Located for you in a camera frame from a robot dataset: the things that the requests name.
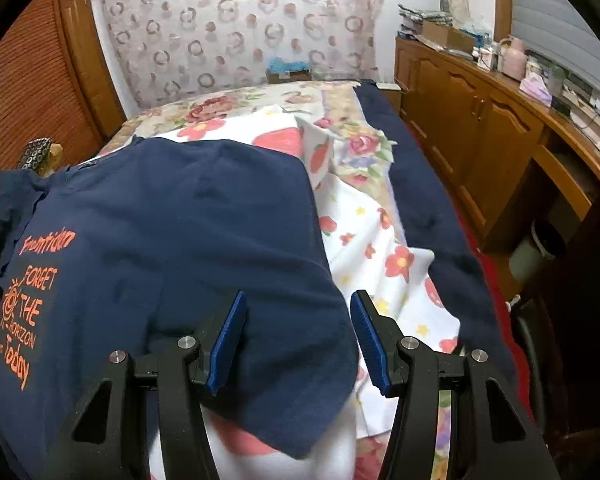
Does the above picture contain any rose-patterned floral bedsheet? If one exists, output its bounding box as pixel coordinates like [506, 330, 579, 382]
[97, 80, 461, 480]

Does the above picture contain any navy t-shirt with orange print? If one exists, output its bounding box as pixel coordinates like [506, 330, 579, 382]
[0, 137, 360, 480]

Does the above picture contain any wooden cabinet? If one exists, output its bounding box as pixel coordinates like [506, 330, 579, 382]
[394, 35, 600, 256]

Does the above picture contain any open cardboard box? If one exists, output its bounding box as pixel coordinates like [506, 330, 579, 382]
[422, 20, 477, 54]

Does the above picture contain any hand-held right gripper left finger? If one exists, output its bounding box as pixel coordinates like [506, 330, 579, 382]
[55, 290, 248, 480]

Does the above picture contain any red bed cover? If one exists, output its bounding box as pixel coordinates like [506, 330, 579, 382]
[405, 122, 537, 423]

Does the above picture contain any cardboard box with blue items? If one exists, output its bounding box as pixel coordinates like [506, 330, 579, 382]
[266, 55, 314, 85]

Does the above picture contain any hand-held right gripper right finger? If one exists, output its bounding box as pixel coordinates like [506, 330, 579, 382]
[350, 289, 561, 480]

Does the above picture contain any patterned cushion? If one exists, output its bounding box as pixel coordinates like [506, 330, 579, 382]
[19, 137, 55, 173]

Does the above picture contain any navy blanket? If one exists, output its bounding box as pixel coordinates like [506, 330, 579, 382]
[355, 82, 518, 411]

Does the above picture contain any white bin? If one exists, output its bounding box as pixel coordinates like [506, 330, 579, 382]
[507, 220, 567, 282]

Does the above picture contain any pink packet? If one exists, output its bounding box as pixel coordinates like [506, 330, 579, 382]
[520, 71, 554, 107]

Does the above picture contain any circle-patterned headboard cover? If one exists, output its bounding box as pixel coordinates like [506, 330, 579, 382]
[92, 0, 388, 109]

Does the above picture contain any yellow cushion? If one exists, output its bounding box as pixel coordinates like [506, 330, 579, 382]
[37, 144, 64, 179]

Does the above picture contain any stack of folded cloths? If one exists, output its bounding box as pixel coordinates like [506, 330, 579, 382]
[397, 2, 453, 39]

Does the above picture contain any wooden louvered wardrobe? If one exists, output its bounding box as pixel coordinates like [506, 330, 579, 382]
[0, 0, 127, 241]

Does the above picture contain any pink jug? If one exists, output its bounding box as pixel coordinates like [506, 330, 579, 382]
[497, 36, 527, 81]

